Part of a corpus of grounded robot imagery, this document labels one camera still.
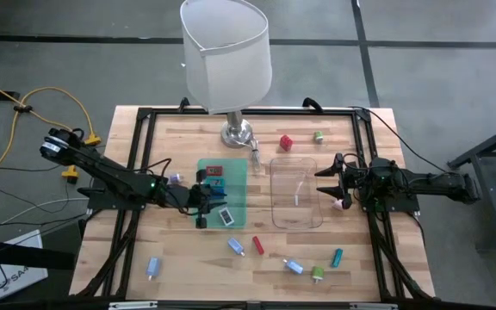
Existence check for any white digital clock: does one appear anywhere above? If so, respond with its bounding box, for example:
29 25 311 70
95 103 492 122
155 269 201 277
217 207 236 227

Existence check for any clear plastic bin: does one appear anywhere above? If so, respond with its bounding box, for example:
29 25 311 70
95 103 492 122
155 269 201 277
269 156 324 231

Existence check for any green translucent plastic bin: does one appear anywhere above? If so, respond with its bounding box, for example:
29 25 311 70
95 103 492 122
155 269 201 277
192 158 250 230

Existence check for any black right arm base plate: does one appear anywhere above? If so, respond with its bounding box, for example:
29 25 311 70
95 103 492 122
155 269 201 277
362 195 420 213

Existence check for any dark metal side table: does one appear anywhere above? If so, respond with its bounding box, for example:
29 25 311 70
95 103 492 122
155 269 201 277
447 118 496 249

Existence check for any light blue wall charger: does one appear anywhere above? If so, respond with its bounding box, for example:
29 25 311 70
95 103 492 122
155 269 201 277
282 258 305 276
146 256 163 282
226 237 246 257

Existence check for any white floor cable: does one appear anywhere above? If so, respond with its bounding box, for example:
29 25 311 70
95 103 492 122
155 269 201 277
0 196 90 238

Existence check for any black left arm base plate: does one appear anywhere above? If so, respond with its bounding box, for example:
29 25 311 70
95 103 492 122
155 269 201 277
77 187 146 212

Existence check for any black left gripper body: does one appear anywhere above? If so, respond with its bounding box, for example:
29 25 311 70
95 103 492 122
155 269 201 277
165 169 209 229

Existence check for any black beam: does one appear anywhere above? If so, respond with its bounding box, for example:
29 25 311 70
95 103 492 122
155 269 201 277
0 237 77 271

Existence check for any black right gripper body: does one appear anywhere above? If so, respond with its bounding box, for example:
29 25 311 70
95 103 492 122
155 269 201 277
335 152 372 211

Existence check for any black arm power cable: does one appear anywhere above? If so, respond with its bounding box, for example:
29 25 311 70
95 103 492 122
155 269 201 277
349 105 451 176

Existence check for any black floor cable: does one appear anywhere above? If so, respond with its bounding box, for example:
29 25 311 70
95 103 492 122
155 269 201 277
0 163 49 172

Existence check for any black aluminium table frame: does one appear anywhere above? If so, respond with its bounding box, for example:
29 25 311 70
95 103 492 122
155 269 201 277
75 97 437 302

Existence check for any yellow extension cable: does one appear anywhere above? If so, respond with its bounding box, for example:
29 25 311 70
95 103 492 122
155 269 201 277
0 72 98 199

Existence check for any table lamp white shade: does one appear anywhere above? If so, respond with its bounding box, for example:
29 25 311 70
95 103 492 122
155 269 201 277
179 0 274 150

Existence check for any silver metal bracket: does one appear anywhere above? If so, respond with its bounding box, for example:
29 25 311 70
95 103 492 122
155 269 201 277
108 301 158 310
350 302 399 310

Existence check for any bundled clear lamp cord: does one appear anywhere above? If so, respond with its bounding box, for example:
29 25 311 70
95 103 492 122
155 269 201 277
247 136 263 176

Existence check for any white printed sign board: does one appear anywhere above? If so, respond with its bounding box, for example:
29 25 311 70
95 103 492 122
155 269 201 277
0 229 49 302

